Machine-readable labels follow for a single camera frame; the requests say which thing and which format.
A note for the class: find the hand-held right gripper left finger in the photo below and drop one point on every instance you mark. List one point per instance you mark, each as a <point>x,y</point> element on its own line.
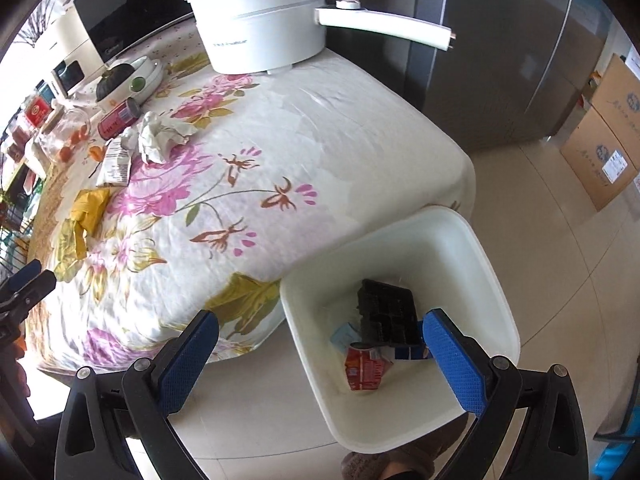
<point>187,360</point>

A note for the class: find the floral tablecloth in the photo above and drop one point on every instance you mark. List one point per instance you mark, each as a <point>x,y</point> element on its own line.
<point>300,160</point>

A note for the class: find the cream air fryer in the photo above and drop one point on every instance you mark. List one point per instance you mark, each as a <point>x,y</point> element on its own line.
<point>70,45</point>

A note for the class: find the white snack packet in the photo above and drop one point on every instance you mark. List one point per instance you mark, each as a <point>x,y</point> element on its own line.
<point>114,165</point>

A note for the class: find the black microwave oven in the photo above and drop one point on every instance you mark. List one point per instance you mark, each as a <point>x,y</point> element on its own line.
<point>130,5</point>

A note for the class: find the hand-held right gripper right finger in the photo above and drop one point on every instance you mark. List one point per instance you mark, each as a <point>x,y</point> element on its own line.
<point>455,365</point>

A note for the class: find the grey refrigerator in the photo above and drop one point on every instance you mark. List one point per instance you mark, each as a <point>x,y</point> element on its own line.
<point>500,60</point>

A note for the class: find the red cartoon snack cup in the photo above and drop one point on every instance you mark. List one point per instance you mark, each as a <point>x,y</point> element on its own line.
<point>365,367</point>

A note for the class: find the white tissue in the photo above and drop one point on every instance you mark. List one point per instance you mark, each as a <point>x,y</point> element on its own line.
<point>155,140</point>

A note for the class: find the blue drink carton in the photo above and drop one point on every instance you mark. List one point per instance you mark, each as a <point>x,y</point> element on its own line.
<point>407,352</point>

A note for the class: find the grey milk carton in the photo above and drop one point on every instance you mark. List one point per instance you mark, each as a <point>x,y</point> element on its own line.
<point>345,335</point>

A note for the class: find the black plastic tray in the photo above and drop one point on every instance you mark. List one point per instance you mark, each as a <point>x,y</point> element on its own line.
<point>385,310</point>

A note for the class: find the white plastic bin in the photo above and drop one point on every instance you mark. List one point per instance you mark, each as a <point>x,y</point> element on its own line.
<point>450,260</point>

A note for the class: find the dark green squash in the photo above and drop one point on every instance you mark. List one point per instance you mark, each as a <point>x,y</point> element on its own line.
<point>112,82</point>

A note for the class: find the red label jar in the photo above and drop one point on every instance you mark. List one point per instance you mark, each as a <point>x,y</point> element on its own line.
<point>35,112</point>

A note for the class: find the yellow wrapper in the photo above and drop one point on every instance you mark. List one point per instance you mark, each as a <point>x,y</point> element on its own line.
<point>90,205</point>

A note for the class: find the red drink can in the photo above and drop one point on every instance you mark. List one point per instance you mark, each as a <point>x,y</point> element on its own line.
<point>117,120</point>

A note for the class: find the white ceramic bowl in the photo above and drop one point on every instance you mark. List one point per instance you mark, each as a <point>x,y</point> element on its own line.
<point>145,72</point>

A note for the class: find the white electric cooking pot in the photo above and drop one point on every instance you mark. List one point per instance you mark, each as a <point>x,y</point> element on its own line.
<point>260,25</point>

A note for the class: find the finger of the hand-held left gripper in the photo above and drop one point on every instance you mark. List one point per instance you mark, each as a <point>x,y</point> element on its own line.
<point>35,290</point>
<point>22,276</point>

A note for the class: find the glass jar with cork lid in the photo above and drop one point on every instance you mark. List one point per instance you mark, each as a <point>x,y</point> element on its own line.
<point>60,130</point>

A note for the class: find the small orange tomato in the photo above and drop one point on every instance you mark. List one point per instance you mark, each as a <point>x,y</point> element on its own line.
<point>77,135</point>
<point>66,152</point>

